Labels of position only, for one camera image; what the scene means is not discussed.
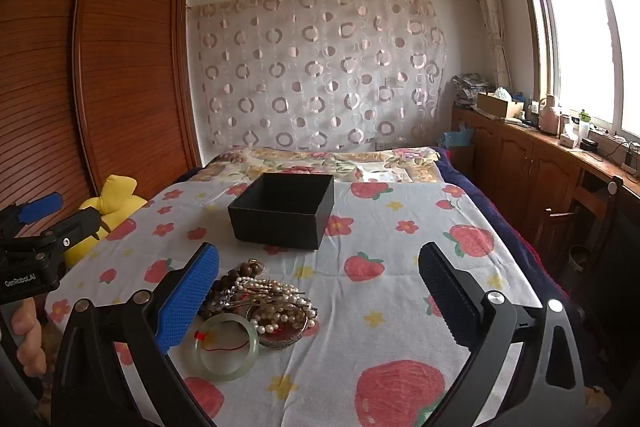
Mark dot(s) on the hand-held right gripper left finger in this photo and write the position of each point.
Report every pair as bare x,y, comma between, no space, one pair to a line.
190,297

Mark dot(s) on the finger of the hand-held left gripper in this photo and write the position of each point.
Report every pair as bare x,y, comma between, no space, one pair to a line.
37,206
75,224

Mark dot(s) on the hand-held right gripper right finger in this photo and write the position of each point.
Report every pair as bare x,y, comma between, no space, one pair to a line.
450,302

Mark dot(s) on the pale green jade bangle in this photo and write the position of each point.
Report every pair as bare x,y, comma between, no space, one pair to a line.
225,373

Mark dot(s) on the silver bangle with red inside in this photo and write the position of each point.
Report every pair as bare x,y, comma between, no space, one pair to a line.
285,341

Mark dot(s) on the black square box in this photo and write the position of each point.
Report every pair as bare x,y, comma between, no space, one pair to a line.
280,212

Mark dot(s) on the person's left hand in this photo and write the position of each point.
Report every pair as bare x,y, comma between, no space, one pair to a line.
25,337

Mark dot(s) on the yellow plush toy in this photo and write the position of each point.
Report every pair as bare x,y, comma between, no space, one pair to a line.
117,202

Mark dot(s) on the strawberry print bed sheet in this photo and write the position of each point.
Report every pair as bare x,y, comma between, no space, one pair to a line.
380,307

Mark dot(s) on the dark blue blanket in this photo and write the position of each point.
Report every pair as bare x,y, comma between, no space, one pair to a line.
500,217

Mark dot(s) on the brown wooden cabinet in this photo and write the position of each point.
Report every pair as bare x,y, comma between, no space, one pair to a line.
515,167

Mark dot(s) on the wooden chair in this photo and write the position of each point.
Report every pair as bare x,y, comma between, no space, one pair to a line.
600,232

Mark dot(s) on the brown wooden wardrobe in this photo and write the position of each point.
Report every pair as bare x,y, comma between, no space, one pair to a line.
125,57

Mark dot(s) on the floral quilt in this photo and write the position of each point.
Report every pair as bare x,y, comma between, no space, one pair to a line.
300,162

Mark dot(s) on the cardboard tissue box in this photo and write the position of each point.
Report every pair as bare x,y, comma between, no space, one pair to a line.
495,104

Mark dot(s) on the patterned bag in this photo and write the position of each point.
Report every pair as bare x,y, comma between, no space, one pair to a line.
470,89

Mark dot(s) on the green cap bottle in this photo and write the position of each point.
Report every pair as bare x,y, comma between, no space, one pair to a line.
584,124

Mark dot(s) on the window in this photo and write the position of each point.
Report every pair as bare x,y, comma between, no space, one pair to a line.
585,37

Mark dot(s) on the circle pattern window curtain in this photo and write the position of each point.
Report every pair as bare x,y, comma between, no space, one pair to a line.
492,7

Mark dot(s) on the circle pattern wall curtain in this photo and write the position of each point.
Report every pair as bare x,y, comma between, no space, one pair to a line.
320,67

